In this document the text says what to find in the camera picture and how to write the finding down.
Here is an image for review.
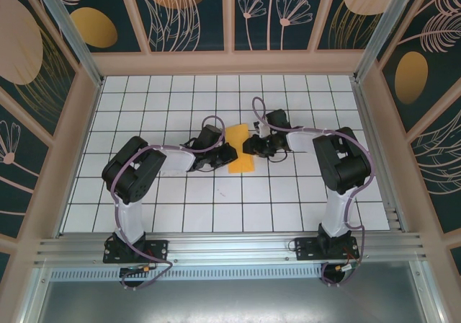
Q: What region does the yellow cloth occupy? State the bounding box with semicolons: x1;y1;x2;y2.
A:
225;123;255;175

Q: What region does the grey sheet metal tray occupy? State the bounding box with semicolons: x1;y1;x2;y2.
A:
19;265;446;323

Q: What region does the gold oval pink feather panel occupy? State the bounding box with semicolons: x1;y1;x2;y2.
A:
376;0;461;133

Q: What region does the pink flowers wall panel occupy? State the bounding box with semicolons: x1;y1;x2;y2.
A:
232;0;327;53

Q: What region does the long aluminium base rail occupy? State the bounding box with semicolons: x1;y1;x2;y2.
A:
34;231;428;266

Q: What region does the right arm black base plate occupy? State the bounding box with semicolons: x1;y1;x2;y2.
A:
294;236;360;262

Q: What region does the slotted grey cable duct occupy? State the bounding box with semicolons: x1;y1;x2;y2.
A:
48;267;325;281

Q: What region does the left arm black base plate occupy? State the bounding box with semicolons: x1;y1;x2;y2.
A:
103;239;169;265

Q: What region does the aluminium corner post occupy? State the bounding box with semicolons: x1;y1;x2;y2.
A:
28;0;105;88
352;0;422;83

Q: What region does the aluminium side rail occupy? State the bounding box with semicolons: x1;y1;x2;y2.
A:
349;76;410;234

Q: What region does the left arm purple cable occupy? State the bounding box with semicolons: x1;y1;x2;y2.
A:
109;115;228;291

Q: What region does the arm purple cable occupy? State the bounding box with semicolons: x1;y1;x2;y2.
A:
109;115;228;291
251;96;377;288

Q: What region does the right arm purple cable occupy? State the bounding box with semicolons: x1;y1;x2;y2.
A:
251;96;377;288

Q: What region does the gold oval wall panel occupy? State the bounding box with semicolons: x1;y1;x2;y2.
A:
46;0;151;54

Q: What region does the pink leaf outlines wall panel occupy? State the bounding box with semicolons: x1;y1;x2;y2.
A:
406;110;461;236

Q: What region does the single pink flower wall panel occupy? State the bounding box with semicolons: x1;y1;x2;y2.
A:
0;97;53;243

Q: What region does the large pink circle wall panel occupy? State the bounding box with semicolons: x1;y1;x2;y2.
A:
0;0;81;141

